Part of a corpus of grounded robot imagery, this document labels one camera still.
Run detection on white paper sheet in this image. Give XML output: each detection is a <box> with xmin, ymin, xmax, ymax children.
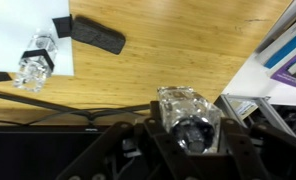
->
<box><xmin>0</xmin><ymin>0</ymin><xmax>75</xmax><ymax>77</ymax></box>

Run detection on purple book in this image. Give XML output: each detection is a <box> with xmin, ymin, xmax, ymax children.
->
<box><xmin>270</xmin><ymin>49</ymin><xmax>296</xmax><ymax>88</ymax></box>

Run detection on black eraser block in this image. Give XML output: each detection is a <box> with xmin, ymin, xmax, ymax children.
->
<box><xmin>70</xmin><ymin>15</ymin><xmax>127</xmax><ymax>56</ymax></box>

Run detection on aluminium frame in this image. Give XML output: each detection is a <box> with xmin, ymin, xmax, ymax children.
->
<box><xmin>219</xmin><ymin>94</ymin><xmax>296</xmax><ymax>139</ymax></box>

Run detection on large black monitor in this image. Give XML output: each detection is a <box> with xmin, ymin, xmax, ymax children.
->
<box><xmin>0</xmin><ymin>124</ymin><xmax>122</xmax><ymax>180</ymax></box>

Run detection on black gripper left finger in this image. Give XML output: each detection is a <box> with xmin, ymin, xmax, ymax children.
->
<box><xmin>56</xmin><ymin>100</ymin><xmax>189</xmax><ymax>180</ymax></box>

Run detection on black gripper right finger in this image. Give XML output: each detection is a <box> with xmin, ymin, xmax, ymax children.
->
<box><xmin>201</xmin><ymin>116</ymin><xmax>296</xmax><ymax>180</ymax></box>

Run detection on tall glass bottle black band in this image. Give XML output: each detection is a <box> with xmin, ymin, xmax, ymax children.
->
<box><xmin>12</xmin><ymin>29</ymin><xmax>59</xmax><ymax>93</ymax></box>

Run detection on blue book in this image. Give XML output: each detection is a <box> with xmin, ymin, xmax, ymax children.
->
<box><xmin>263</xmin><ymin>31</ymin><xmax>296</xmax><ymax>70</ymax></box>

